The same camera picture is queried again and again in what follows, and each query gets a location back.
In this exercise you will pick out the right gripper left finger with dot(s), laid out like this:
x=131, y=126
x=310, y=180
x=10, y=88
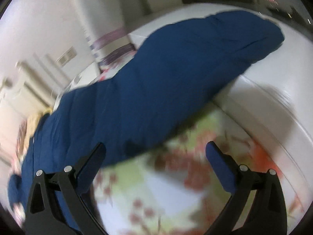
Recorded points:
x=44, y=215

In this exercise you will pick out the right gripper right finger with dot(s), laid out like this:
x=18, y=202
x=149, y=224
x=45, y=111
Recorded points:
x=267, y=214

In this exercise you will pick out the navy blue padded jacket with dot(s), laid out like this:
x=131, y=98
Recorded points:
x=177, y=70

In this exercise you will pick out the floral bed sheet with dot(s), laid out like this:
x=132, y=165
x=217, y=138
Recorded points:
x=173, y=190

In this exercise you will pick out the striped sailboat curtain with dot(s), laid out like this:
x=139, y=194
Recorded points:
x=108, y=48

